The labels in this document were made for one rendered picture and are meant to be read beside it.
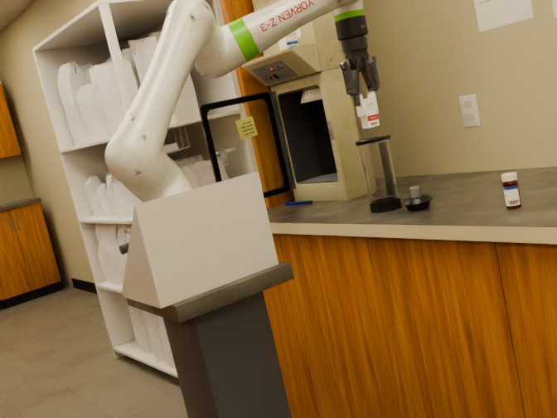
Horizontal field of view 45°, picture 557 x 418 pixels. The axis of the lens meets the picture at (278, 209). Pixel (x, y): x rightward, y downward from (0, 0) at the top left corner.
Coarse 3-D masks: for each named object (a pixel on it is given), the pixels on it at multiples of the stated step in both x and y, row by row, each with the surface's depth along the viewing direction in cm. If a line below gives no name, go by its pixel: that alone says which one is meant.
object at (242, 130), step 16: (208, 112) 247; (224, 112) 250; (240, 112) 253; (256, 112) 256; (224, 128) 250; (240, 128) 253; (256, 128) 256; (224, 144) 250; (240, 144) 253; (256, 144) 257; (272, 144) 260; (240, 160) 254; (256, 160) 257; (272, 160) 260; (224, 176) 250; (272, 176) 260
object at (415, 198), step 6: (414, 192) 195; (408, 198) 196; (414, 198) 194; (420, 198) 193; (426, 198) 193; (432, 198) 195; (402, 204) 196; (408, 204) 194; (414, 204) 192; (420, 204) 193; (426, 204) 194; (408, 210) 196; (414, 210) 194
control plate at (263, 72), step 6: (264, 66) 245; (270, 66) 243; (276, 66) 241; (282, 66) 239; (258, 72) 251; (264, 72) 249; (270, 72) 247; (276, 72) 245; (282, 72) 243; (288, 72) 241; (294, 72) 239; (264, 78) 253; (282, 78) 247
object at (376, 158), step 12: (372, 144) 200; (384, 144) 201; (372, 156) 201; (384, 156) 201; (372, 168) 202; (384, 168) 201; (372, 180) 203; (384, 180) 202; (372, 192) 204; (384, 192) 202; (396, 192) 204
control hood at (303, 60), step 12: (288, 48) 227; (300, 48) 229; (312, 48) 232; (264, 60) 241; (276, 60) 237; (288, 60) 233; (300, 60) 230; (312, 60) 232; (252, 72) 253; (300, 72) 238; (312, 72) 234; (264, 84) 257
